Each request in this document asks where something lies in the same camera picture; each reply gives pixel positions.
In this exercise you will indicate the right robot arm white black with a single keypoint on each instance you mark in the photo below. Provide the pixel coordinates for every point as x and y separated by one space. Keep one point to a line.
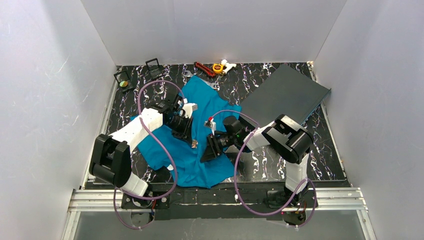
283 135

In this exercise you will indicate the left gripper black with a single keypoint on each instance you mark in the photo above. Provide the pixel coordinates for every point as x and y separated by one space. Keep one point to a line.
185 127

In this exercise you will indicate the black frame stand left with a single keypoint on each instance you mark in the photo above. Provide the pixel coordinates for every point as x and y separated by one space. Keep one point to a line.
124 76

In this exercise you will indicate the white plastic fitting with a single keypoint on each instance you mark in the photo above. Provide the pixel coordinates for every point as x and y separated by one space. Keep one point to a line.
227 66

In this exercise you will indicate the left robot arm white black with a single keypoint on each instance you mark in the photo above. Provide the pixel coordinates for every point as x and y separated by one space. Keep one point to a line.
111 156

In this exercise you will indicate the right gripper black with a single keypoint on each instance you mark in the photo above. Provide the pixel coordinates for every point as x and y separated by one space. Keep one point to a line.
214 144

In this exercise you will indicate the black frame stand rear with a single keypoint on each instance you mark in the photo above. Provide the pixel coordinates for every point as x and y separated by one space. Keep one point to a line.
154 68

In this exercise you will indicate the dark grey flat box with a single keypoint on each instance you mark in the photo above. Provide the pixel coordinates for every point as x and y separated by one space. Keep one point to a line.
285 92

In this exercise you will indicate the yellow tape measure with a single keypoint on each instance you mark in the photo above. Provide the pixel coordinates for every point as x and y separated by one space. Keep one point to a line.
217 68

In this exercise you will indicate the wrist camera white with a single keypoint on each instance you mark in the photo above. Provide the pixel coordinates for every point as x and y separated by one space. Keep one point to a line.
188 109
209 123

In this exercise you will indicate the aluminium rail frame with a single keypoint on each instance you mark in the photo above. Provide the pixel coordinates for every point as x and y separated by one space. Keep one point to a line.
97 210

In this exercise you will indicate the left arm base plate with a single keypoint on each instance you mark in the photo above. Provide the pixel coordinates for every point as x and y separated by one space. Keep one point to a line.
150 200

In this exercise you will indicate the red black utility knife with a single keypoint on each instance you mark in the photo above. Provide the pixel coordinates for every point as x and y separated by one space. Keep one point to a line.
206 70

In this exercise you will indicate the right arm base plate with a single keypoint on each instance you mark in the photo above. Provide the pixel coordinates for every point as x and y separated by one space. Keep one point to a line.
295 212

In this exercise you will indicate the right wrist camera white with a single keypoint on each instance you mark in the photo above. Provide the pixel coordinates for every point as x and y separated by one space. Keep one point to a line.
209 123

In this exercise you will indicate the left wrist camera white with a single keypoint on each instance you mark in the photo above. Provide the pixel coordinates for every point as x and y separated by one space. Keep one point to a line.
188 109

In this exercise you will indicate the black frame stand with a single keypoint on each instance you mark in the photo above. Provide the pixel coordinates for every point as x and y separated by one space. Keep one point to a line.
124 76
154 68

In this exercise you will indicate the round colourful brooch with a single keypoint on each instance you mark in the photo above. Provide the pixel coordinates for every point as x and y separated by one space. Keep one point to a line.
124 84

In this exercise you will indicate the blue garment cloth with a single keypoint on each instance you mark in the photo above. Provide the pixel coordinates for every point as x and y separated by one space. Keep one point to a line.
191 172

